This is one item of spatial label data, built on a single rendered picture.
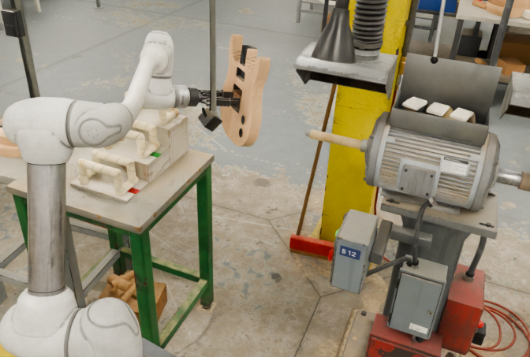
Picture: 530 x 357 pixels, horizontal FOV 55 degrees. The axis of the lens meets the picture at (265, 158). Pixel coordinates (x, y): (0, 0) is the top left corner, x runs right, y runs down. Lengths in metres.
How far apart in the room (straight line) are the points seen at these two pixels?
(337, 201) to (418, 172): 1.41
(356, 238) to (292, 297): 1.41
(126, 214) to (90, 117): 0.64
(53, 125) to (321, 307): 1.87
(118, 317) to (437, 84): 1.18
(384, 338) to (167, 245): 1.67
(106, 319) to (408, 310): 0.98
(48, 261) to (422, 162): 1.12
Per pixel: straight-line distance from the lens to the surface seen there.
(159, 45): 1.91
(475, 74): 1.70
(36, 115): 1.47
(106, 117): 1.40
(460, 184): 1.63
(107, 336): 1.53
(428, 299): 1.82
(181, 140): 2.23
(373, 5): 1.64
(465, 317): 1.98
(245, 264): 3.08
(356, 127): 2.72
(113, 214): 1.95
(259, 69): 1.91
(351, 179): 2.88
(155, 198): 2.01
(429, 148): 1.64
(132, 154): 2.13
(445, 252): 1.81
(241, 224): 3.36
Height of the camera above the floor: 2.08
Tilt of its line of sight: 31 degrees down
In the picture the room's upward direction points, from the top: 3 degrees clockwise
